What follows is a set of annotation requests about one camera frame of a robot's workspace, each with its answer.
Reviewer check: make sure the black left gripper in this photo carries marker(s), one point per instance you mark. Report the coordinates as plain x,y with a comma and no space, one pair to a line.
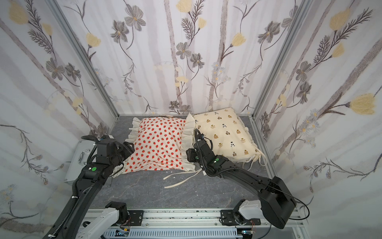
126,148

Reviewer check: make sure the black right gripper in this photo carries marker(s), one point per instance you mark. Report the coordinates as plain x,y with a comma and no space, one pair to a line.
191,154

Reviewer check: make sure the cream bear print pillow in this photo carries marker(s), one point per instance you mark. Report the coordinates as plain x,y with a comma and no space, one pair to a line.
230,137

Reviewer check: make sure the strawberry print ruffled pillow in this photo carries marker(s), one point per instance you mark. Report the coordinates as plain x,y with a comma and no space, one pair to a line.
160,144

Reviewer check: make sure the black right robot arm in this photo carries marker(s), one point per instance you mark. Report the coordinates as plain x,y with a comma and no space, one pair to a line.
277,202

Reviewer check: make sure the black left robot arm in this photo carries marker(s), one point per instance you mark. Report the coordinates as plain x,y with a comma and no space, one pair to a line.
84,189

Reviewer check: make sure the silver metal case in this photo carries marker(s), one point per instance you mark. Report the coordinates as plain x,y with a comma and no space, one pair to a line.
79,160

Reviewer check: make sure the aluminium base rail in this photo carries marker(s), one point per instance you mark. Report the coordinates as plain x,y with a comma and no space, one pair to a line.
111,223

